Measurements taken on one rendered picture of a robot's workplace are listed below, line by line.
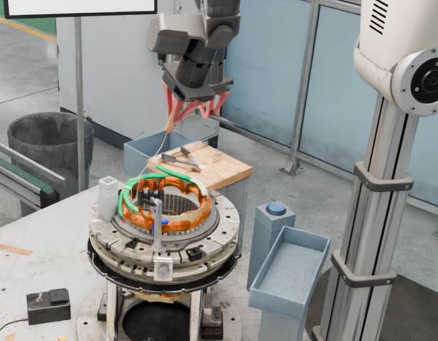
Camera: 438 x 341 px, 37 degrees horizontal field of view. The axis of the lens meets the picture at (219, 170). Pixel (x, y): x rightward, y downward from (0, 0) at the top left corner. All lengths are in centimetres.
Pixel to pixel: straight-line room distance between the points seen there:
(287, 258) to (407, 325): 161
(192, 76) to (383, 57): 39
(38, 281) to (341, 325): 77
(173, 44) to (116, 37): 275
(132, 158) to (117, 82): 224
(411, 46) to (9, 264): 114
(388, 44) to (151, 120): 265
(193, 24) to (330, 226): 250
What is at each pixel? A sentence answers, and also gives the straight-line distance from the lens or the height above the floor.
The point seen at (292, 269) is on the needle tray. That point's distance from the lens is 140.
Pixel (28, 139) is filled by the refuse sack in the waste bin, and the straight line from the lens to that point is 325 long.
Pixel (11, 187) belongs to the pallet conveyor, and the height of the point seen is 70.
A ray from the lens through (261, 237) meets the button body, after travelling 160.
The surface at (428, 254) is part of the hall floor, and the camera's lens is 352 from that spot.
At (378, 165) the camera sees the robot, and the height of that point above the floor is 121.
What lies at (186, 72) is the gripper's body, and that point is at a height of 144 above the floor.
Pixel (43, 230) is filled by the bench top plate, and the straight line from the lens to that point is 194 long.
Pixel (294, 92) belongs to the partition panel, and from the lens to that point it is 389.
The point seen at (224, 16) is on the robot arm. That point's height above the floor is 156.
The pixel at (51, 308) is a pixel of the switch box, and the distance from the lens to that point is 160.
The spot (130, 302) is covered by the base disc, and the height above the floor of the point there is 80.
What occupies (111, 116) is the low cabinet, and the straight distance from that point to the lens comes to 410.
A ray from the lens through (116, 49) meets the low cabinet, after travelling 391.
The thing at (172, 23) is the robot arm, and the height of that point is 154.
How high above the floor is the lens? 184
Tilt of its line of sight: 28 degrees down
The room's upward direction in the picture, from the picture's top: 5 degrees clockwise
